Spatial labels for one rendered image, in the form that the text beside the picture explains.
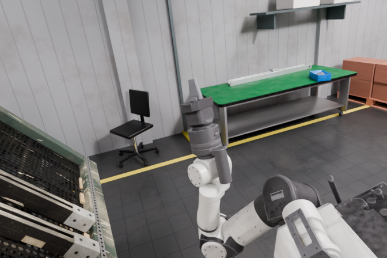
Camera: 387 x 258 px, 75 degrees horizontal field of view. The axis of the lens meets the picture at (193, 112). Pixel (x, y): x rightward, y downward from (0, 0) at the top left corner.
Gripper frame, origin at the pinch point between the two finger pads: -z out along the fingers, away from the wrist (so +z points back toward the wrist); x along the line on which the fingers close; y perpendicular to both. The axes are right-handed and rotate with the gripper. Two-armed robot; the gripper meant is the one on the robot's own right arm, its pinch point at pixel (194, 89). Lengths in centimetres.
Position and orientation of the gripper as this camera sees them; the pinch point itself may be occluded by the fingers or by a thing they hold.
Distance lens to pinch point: 70.9
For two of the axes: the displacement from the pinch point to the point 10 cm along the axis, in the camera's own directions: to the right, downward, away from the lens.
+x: -4.7, 2.0, -8.6
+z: 2.1, 9.7, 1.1
